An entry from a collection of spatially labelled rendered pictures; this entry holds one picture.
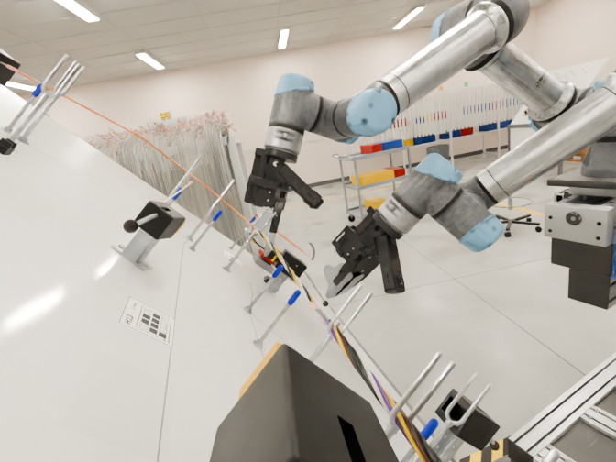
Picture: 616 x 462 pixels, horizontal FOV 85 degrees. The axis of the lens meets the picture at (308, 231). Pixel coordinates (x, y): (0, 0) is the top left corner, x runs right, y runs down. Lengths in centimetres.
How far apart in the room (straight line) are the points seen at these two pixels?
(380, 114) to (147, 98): 876
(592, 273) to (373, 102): 75
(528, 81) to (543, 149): 33
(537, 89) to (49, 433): 110
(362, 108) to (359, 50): 873
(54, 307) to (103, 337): 4
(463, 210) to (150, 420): 56
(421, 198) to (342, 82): 849
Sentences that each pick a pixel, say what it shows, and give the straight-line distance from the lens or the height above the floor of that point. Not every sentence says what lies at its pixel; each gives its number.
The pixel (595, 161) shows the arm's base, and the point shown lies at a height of 120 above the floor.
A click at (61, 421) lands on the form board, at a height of 129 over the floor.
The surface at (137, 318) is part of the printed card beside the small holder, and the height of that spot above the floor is 128.
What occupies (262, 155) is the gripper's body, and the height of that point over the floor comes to 137.
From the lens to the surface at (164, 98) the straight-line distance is 914.
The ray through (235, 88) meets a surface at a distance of 889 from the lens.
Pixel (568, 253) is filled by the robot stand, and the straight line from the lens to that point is 112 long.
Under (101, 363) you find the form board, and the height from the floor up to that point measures 128.
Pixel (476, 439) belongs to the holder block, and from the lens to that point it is 58.
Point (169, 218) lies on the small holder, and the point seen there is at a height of 134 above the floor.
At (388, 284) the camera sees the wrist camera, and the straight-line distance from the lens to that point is 66.
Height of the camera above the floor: 140
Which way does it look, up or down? 16 degrees down
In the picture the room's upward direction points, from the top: 11 degrees counter-clockwise
